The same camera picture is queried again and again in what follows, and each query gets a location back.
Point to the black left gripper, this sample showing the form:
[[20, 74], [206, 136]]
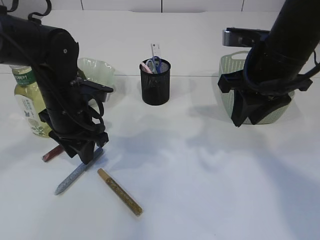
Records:
[[79, 142]]

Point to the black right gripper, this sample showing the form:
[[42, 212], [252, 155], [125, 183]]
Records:
[[245, 104]]

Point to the silver glitter pen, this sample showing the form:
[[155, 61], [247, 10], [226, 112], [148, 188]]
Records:
[[72, 177]]

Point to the yellow tea bottle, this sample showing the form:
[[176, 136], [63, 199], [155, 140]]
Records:
[[29, 99]]

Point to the gold glitter pen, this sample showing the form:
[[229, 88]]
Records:
[[121, 193]]

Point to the pink sheathed scissors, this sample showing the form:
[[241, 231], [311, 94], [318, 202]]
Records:
[[145, 68]]

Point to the blue sheathed scissors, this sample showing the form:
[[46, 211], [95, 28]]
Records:
[[154, 64]]

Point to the clear plastic ruler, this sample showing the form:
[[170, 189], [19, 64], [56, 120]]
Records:
[[155, 50]]

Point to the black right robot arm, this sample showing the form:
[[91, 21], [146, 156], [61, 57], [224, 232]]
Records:
[[272, 68]]

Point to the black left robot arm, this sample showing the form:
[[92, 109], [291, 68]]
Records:
[[73, 105]]

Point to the red glitter pen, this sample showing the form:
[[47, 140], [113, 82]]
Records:
[[52, 153]]

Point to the green plastic basket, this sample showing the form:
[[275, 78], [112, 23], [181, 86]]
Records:
[[235, 62]]

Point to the green wavy glass plate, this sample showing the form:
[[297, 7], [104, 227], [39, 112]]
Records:
[[97, 71]]

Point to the black mesh pen holder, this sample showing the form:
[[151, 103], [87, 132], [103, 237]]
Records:
[[155, 88]]

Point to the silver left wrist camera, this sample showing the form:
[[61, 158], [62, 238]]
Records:
[[90, 90]]

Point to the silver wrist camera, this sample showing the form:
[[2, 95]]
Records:
[[242, 37], [90, 90]]

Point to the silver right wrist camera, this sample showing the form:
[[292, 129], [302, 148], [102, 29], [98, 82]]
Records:
[[242, 37]]

